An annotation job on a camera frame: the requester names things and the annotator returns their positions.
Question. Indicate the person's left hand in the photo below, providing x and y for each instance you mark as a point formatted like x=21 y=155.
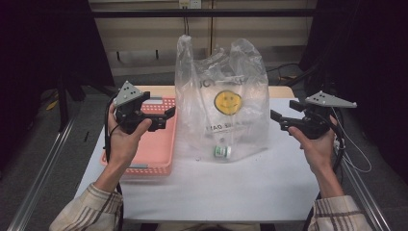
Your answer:
x=123 y=147

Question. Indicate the white wall socket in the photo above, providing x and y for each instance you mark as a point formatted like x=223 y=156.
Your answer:
x=190 y=3

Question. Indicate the black horizontal bar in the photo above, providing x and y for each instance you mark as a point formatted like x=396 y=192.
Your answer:
x=144 y=13

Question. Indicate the person's right hand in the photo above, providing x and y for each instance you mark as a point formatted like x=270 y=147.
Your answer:
x=319 y=154

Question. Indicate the small white-capped bottle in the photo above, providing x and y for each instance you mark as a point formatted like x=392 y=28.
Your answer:
x=222 y=151

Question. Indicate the white table cover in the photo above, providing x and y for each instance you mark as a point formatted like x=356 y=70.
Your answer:
x=224 y=192

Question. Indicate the clear smiley plastic bag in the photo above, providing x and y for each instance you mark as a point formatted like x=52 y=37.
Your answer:
x=198 y=128

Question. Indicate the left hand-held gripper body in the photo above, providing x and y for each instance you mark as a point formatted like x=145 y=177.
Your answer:
x=126 y=120

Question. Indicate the wooden table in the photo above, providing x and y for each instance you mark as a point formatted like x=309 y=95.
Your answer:
x=282 y=91

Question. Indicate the yellow floor tape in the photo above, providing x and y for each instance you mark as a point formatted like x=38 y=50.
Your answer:
x=52 y=105

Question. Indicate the black metal stand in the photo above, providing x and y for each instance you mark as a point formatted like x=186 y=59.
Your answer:
x=62 y=106

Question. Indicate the white power strip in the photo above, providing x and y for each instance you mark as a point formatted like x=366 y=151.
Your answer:
x=336 y=145

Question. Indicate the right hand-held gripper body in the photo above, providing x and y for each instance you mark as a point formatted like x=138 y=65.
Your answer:
x=316 y=126

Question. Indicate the pink plastic basket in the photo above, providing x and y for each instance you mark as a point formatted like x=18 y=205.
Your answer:
x=157 y=150

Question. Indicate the aluminium floor rail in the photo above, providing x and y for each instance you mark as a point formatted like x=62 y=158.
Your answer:
x=365 y=199
x=41 y=173

